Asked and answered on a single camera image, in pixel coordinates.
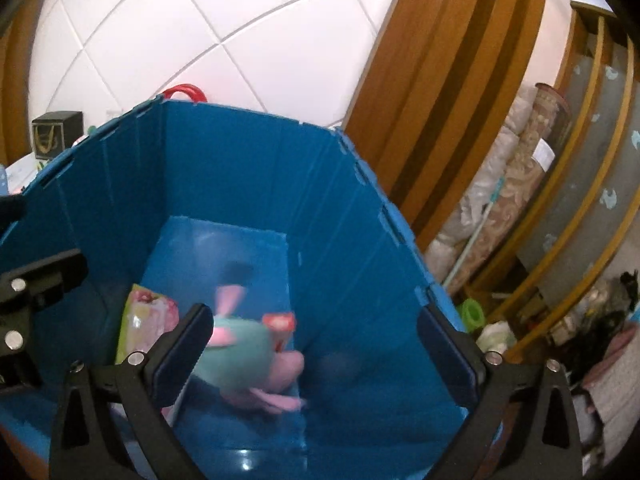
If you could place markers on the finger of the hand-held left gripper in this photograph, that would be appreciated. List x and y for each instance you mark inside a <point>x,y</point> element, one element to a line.
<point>50,272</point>
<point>11,212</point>

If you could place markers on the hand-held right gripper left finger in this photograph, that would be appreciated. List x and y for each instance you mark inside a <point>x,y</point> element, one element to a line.
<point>180,355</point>

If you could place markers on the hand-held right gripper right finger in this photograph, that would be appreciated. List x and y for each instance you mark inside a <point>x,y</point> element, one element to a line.
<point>450,355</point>

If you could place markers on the teal and pink plush toy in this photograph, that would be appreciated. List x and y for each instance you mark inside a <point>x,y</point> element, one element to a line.
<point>240,355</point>

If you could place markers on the blue plastic storage box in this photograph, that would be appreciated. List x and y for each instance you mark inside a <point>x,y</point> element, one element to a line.
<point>350,210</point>

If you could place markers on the cloth-covered round desktop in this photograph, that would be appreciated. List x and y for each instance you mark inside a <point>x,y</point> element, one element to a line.
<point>20,175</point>

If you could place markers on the green foam roll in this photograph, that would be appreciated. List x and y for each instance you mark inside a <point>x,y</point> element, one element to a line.
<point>472,314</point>

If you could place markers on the green and pink snack packet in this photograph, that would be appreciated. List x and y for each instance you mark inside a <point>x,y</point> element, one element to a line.
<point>142,320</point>

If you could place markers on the pale mop pole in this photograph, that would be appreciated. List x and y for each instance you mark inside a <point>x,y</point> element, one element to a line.
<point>475,235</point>

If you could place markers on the pale grey rolled carpet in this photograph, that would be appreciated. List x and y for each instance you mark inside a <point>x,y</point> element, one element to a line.
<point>480,200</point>

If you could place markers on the pile of dark clutter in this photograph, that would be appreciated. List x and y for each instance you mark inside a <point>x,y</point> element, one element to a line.
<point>607,320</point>

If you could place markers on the pink cloth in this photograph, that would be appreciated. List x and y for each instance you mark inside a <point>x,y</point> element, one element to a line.
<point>617,355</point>

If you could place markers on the beige patterned rolled carpet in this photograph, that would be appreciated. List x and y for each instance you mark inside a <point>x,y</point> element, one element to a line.
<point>525,170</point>

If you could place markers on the red plastic case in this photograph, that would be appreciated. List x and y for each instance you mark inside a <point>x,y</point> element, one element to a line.
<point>185,91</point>

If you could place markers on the wooden framed grey panel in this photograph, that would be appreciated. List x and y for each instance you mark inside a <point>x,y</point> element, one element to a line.
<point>585,160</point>

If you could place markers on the wooden door frame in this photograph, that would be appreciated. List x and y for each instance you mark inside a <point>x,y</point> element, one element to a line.
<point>440,85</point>

